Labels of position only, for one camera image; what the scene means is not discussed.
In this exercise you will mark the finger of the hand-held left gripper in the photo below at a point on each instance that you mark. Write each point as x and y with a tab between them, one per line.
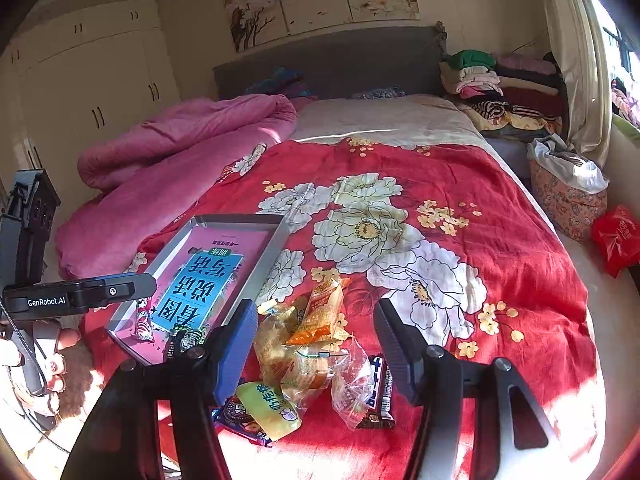
30	220

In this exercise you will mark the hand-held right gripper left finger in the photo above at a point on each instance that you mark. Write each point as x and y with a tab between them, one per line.
235	355

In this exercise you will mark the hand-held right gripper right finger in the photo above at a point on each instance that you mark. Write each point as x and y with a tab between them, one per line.
400	355

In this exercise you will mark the yellow snack packet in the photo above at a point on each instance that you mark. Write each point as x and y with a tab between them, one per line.
272	342

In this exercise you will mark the dark chocolate bar packet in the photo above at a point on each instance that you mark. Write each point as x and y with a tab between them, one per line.
381	390

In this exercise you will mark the green and black snack packet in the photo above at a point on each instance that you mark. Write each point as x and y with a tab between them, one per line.
184	340

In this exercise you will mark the crinkled clear snack packet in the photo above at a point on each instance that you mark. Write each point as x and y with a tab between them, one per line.
355	390

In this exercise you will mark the purple cookie packet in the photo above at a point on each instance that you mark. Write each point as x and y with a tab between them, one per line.
235	412

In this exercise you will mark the yellow-green snack packet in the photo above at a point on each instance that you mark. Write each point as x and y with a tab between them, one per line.
267	407

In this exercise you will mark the red striped snack packet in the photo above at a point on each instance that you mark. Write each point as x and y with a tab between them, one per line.
143	322

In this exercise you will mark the silver metal tray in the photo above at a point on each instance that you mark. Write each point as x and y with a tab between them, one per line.
131	346

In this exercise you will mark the clear pastry packet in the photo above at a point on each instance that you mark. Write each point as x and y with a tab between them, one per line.
310	377

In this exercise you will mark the orange rice cracker packet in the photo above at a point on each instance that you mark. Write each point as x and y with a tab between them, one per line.
320	310

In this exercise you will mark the person's left hand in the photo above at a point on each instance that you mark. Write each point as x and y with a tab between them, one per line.
62	341

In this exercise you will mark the pink and blue book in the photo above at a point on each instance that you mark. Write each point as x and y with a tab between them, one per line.
200	280

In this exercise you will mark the pink quilt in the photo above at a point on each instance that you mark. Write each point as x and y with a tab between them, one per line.
165	160

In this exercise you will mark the red floral blanket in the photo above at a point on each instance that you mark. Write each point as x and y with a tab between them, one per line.
500	240

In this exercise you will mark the cream wardrobe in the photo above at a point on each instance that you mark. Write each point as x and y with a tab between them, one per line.
100	80

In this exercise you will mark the floral fabric bag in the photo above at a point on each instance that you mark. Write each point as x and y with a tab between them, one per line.
560	205

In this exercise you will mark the beige bed sheet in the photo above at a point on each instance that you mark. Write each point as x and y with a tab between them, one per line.
390	120

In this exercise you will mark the red plastic bag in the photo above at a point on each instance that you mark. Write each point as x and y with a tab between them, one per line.
617	237

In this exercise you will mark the grey cloth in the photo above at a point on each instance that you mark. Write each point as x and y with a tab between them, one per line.
565	165

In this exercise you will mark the dark patterned cloth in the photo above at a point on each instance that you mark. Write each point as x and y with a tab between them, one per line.
377	93

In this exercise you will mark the blue and purple pillow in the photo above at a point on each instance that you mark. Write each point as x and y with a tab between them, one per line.
280	82

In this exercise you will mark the stack of folded clothes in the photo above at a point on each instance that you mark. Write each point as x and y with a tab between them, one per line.
510	90

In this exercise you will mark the grey padded headboard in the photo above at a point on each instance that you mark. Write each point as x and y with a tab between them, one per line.
340	60

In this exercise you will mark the pile of colourful clothes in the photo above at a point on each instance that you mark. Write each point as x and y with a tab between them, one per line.
625	105

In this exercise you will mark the cream curtain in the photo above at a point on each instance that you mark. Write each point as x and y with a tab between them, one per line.
570	50

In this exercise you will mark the window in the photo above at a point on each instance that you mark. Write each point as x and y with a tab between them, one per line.
620	35

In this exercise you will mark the blossom wall painting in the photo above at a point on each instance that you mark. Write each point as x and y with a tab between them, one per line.
320	0

